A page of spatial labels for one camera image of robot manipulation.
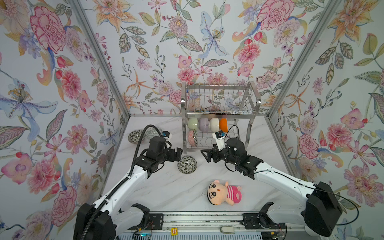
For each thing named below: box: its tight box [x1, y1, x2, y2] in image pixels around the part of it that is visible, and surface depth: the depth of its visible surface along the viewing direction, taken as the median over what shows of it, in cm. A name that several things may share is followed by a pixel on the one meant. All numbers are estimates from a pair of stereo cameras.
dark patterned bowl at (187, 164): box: [177, 155, 198, 174], surface depth 94 cm
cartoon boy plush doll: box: [207, 179, 242, 206], surface depth 78 cm
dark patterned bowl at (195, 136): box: [193, 129, 198, 147], surface depth 105 cm
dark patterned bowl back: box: [128, 129, 146, 144], surface depth 108 cm
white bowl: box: [219, 118, 228, 133], surface depth 103 cm
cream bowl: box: [208, 118, 220, 133], surface depth 102 cm
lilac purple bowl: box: [199, 118, 209, 132], surface depth 102 cm
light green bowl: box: [187, 118, 198, 130], surface depth 103 cm
